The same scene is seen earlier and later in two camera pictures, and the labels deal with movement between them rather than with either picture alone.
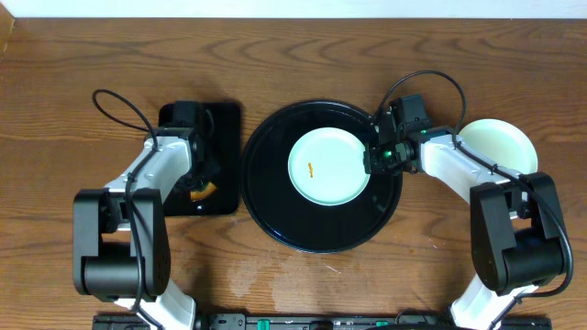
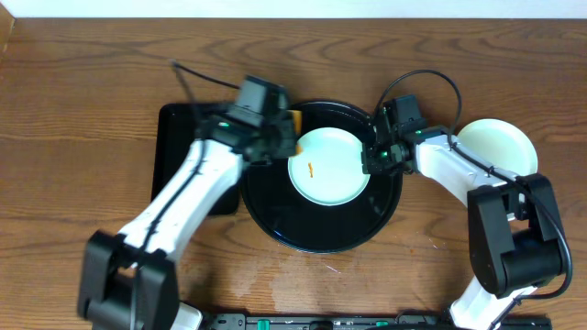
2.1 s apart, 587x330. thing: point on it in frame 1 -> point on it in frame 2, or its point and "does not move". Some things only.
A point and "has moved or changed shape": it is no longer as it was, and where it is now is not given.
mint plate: x=326 y=167 does not move
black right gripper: x=371 y=163 does not move
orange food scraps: x=200 y=195 has moved or changed shape
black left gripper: x=202 y=179 -> x=284 y=138
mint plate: x=503 y=142 does not move
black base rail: x=379 y=322 does not move
